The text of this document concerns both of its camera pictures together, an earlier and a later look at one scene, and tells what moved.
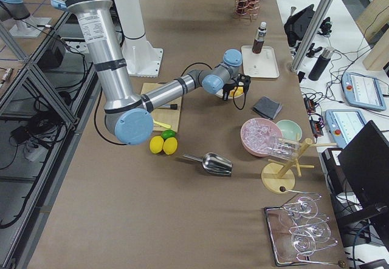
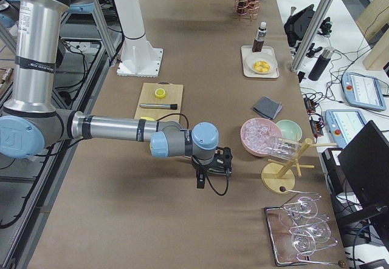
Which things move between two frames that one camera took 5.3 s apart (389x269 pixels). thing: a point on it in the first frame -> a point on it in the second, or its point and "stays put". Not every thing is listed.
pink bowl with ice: [254, 133] stays put
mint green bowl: [290, 130] stays put
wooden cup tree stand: [279, 177] stays put
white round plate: [220, 94] -> [270, 59]
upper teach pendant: [363, 91] stays put
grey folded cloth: [267, 108] stays put
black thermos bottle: [326, 54] stays put
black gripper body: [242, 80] -> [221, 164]
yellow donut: [237, 90] -> [261, 66]
